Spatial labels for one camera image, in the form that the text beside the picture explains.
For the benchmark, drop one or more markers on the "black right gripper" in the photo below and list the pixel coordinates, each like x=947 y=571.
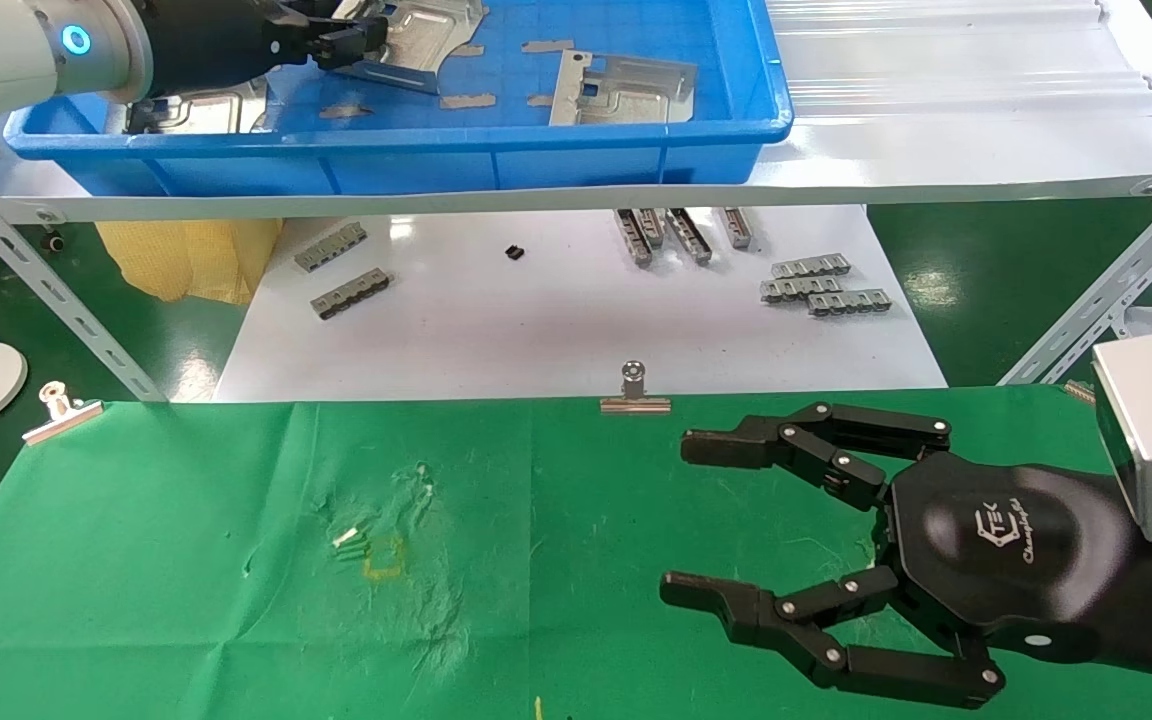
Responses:
x=996 y=540

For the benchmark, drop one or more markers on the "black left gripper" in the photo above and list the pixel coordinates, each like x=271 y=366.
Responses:
x=226 y=40

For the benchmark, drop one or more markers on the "black caster wheel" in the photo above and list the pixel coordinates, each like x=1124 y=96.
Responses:
x=56 y=242

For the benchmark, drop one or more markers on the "clear corrugated plastic sheet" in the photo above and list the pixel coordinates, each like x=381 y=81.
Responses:
x=956 y=60

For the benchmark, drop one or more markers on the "perforated angle-iron brace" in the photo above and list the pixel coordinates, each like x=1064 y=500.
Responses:
x=1106 y=290
x=36 y=265

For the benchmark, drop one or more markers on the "silver binder clip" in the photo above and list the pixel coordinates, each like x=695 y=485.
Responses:
x=635 y=404
x=61 y=418

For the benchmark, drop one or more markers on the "green table cloth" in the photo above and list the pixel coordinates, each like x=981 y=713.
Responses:
x=586 y=560

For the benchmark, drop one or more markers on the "white lower shelf board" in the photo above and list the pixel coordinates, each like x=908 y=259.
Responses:
x=536 y=320

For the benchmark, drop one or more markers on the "blue plastic bin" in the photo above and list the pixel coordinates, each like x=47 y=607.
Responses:
x=416 y=160

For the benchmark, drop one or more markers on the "grey connector strips, right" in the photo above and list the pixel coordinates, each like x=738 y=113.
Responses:
x=850 y=302

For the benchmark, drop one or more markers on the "white metal rack shelf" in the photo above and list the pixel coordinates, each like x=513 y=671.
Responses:
x=936 y=150

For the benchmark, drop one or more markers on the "white tape scrap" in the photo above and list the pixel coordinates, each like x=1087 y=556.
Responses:
x=346 y=537

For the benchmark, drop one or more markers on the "stamped sheet metal part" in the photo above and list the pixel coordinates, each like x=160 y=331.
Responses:
x=636 y=95
x=421 y=45
x=221 y=110

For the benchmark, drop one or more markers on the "yellow mesh bag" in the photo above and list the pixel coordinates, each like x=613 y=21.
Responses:
x=196 y=260

